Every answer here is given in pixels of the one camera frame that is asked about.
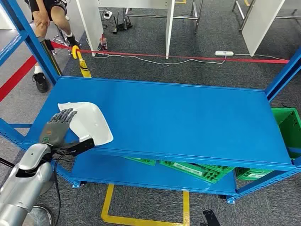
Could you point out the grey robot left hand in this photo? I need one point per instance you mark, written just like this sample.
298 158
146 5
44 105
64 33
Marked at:
55 134

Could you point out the person's hand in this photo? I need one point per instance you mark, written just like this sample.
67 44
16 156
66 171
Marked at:
41 20

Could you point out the white curved plastic part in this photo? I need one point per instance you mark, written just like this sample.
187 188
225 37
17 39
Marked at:
93 124

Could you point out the blue metal shelf rack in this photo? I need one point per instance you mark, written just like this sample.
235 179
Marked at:
164 118

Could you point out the person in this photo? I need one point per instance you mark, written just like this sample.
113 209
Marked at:
59 15

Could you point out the chrome stool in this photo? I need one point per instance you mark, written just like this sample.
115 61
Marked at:
60 35

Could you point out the red barrier belt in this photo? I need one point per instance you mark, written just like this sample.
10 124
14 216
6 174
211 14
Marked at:
259 60
16 78

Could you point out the yellow hooked tool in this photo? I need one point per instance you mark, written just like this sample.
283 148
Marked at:
83 67

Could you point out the red belt end clip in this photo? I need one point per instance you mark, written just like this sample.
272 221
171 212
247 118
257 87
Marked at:
103 42

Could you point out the white power strip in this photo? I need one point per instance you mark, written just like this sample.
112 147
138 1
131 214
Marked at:
108 14
223 53

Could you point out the black router with antennas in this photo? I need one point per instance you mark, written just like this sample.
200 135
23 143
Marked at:
124 25

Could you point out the green plastic crate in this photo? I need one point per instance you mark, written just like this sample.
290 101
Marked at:
289 124
145 161
207 176
244 174

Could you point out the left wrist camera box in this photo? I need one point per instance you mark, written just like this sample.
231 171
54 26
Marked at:
82 146

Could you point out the black stanchion post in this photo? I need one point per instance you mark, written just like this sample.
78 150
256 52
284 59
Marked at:
53 60

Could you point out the white desk steel frame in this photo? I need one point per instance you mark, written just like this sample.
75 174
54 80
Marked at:
259 25
90 25

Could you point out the round metal base plate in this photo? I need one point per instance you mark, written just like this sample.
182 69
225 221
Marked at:
38 218

